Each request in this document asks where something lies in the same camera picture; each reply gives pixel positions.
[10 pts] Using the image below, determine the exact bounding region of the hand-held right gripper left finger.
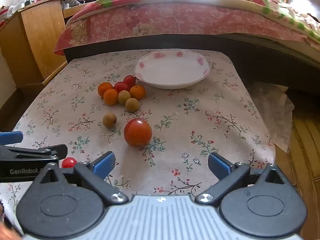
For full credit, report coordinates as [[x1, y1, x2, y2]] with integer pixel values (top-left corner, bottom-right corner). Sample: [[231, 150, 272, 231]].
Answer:
[[34, 151, 129, 205]]

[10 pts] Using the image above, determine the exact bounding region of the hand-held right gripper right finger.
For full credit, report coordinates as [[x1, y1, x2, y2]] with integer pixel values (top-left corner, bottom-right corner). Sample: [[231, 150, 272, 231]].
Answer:
[[195, 152, 288, 205]]

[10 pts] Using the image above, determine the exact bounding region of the pink floral bed sheet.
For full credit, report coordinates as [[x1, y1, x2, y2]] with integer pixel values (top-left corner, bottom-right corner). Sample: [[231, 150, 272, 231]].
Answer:
[[54, 0, 310, 55]]

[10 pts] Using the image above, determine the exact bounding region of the red cherry tomato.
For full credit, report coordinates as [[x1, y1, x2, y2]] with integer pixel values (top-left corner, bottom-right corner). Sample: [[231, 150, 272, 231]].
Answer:
[[61, 157, 78, 168], [114, 82, 129, 93], [123, 75, 137, 87]]

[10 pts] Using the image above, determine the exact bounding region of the floral tablecloth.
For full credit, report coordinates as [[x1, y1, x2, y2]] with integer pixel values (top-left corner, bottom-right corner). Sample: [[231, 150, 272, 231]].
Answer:
[[0, 49, 277, 230]]

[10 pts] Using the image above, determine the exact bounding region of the large red tomato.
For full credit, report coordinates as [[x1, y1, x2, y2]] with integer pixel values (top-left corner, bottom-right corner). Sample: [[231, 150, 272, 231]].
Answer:
[[124, 118, 153, 147]]

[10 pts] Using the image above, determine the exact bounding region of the brown longan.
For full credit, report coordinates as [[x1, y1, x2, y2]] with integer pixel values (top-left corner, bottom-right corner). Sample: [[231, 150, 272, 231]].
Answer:
[[103, 113, 118, 128], [118, 90, 132, 105], [125, 98, 140, 113]]

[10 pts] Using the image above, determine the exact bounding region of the wooden cabinet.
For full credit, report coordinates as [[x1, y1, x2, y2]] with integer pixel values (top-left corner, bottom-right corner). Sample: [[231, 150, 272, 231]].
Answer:
[[0, 0, 120, 88]]

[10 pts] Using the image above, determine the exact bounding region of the dark bed frame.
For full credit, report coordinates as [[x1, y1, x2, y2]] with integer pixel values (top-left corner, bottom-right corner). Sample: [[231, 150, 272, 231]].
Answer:
[[64, 34, 320, 95]]

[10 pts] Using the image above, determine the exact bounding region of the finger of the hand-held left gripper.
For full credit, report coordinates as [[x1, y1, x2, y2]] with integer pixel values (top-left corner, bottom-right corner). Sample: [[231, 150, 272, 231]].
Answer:
[[0, 144, 68, 162], [0, 131, 24, 145]]

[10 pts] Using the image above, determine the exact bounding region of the small orange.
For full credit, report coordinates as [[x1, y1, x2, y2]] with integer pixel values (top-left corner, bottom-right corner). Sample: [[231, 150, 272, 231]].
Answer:
[[97, 82, 113, 97], [129, 85, 146, 100], [103, 89, 119, 106]]

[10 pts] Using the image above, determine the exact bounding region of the translucent plastic sheet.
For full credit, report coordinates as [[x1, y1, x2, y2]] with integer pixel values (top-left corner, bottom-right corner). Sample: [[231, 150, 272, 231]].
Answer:
[[247, 81, 295, 153]]

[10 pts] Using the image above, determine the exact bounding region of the white floral plate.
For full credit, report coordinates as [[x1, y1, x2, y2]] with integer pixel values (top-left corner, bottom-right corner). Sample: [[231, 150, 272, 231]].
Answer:
[[132, 50, 212, 89]]

